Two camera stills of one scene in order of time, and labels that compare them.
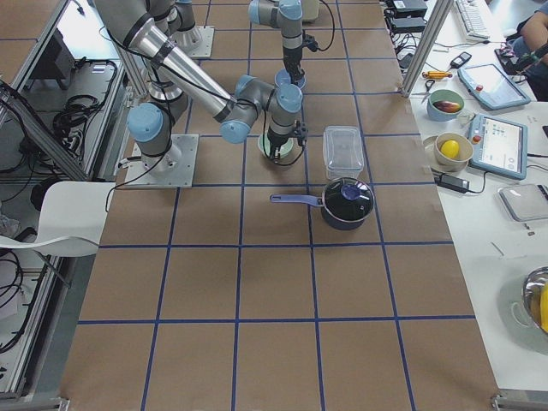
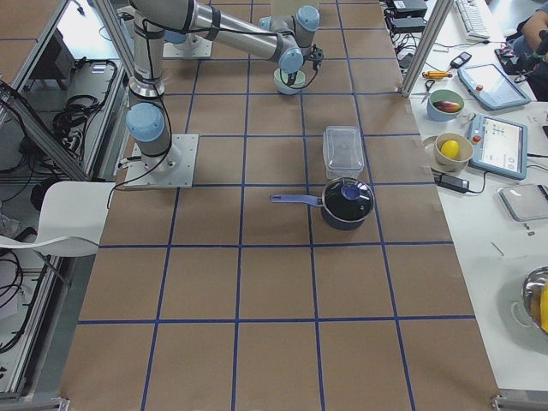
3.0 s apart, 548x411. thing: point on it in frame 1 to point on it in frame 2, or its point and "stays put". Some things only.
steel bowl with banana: (534, 294) stays put
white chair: (71, 218) stays put
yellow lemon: (450, 148) stays put
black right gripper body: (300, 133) to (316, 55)
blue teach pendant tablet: (491, 87) stays put
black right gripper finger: (276, 155) to (291, 78)
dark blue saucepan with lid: (346, 203) stays put
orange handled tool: (436, 74) stays put
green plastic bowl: (264, 145) to (282, 77)
